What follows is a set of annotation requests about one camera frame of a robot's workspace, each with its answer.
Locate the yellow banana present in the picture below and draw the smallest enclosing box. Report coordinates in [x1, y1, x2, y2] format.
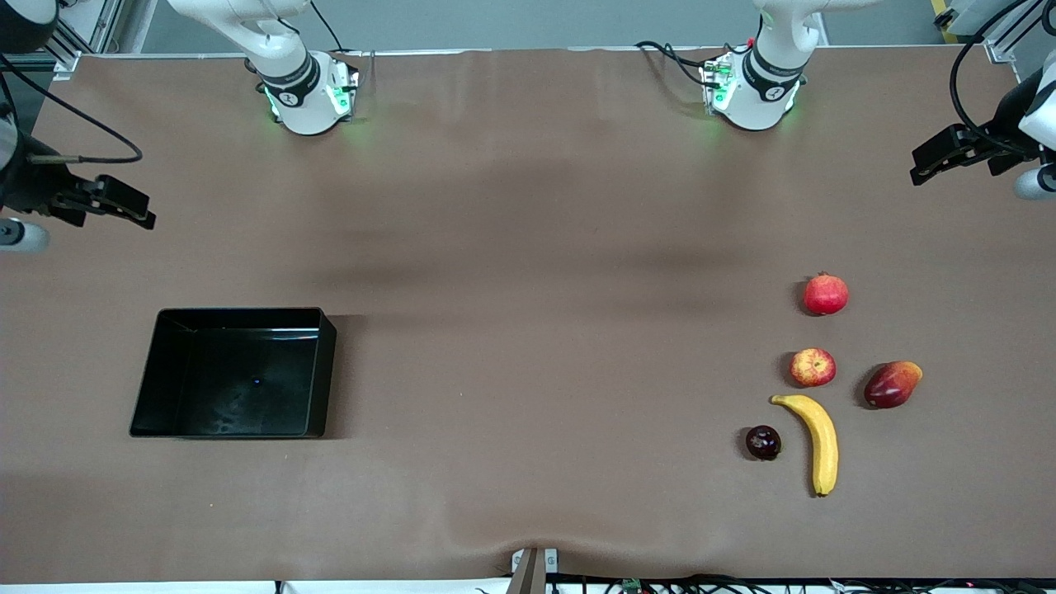
[771, 394, 840, 498]

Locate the red yellow mango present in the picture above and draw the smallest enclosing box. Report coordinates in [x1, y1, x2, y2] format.
[864, 361, 924, 410]

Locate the black base power cable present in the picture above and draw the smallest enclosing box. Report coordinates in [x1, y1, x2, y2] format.
[309, 0, 364, 59]
[635, 37, 756, 88]

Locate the red pomegranate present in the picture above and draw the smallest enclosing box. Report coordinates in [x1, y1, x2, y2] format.
[804, 271, 850, 317]

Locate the black plastic box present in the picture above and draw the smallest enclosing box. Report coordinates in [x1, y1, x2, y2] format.
[130, 307, 338, 440]

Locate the brown table mat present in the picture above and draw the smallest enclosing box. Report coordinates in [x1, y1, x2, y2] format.
[0, 45, 1056, 583]

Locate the aluminium frame profile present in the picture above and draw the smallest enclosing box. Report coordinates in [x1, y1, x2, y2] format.
[45, 0, 125, 80]
[940, 0, 1056, 64]

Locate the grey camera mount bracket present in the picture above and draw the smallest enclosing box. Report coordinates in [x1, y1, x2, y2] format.
[507, 547, 560, 594]

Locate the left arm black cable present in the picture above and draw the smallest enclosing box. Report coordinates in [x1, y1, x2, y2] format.
[948, 0, 1056, 158]

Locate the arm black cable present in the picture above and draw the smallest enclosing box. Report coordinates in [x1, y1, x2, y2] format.
[0, 54, 144, 164]
[948, 0, 1056, 158]

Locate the dark purple plum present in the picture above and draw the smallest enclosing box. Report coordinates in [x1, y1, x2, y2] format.
[746, 425, 782, 461]

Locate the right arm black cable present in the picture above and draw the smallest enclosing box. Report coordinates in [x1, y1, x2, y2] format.
[0, 54, 144, 164]

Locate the red yellow apple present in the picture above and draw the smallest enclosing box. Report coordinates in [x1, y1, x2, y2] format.
[790, 347, 837, 389]

